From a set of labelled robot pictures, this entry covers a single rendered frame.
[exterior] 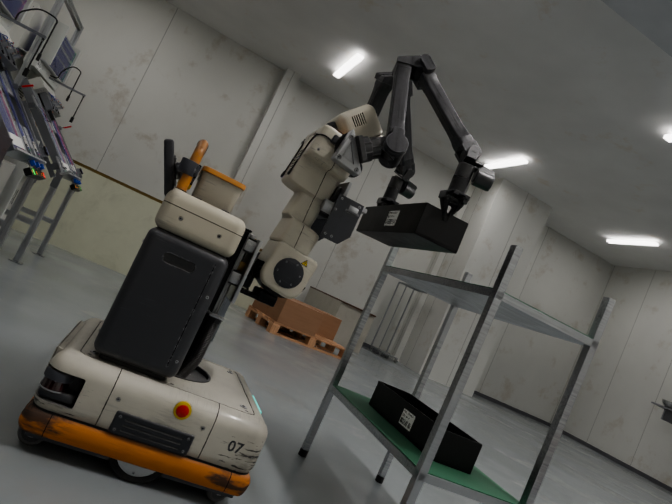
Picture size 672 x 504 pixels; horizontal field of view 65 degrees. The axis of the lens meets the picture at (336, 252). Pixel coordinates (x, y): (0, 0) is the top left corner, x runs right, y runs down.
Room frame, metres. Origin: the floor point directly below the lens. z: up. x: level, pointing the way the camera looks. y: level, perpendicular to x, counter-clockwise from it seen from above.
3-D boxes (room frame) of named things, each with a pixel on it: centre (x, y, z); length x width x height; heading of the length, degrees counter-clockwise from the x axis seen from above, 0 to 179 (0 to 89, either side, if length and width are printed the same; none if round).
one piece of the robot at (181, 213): (1.81, 0.44, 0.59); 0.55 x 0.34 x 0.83; 17
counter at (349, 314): (9.98, -0.46, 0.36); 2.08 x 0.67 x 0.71; 18
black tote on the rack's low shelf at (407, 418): (2.12, -0.58, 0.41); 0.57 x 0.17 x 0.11; 18
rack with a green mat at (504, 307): (2.12, -0.58, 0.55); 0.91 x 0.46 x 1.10; 18
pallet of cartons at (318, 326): (7.09, 0.01, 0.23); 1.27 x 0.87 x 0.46; 119
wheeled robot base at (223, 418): (1.83, 0.35, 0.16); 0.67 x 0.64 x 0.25; 107
